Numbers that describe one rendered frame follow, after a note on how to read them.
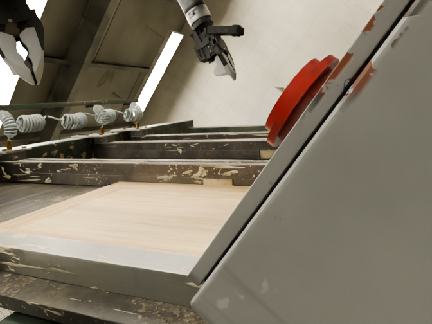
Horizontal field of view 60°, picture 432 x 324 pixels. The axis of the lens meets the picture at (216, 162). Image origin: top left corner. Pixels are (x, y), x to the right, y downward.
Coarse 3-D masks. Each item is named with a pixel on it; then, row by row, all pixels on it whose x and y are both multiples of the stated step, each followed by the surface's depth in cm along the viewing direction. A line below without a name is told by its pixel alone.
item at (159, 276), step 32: (0, 256) 55; (32, 256) 52; (64, 256) 50; (96, 256) 48; (128, 256) 48; (160, 256) 47; (192, 256) 46; (96, 288) 48; (128, 288) 46; (160, 288) 44; (192, 288) 42
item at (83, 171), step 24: (0, 120) 127; (0, 168) 127; (24, 168) 122; (48, 168) 118; (72, 168) 113; (96, 168) 109; (120, 168) 106; (144, 168) 102; (168, 168) 99; (192, 168) 96; (216, 168) 93; (240, 168) 90
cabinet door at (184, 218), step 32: (96, 192) 94; (128, 192) 93; (160, 192) 91; (192, 192) 89; (224, 192) 86; (0, 224) 73; (32, 224) 72; (64, 224) 71; (96, 224) 69; (128, 224) 68; (160, 224) 67; (192, 224) 66
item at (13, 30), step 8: (0, 0) 59; (8, 0) 60; (16, 0) 60; (24, 0) 61; (0, 8) 59; (8, 8) 59; (16, 8) 60; (24, 8) 61; (0, 16) 58; (8, 16) 59; (16, 16) 60; (24, 16) 60; (0, 24) 58; (8, 24) 59; (16, 24) 60; (24, 24) 61; (8, 32) 62; (16, 32) 63; (16, 40) 65
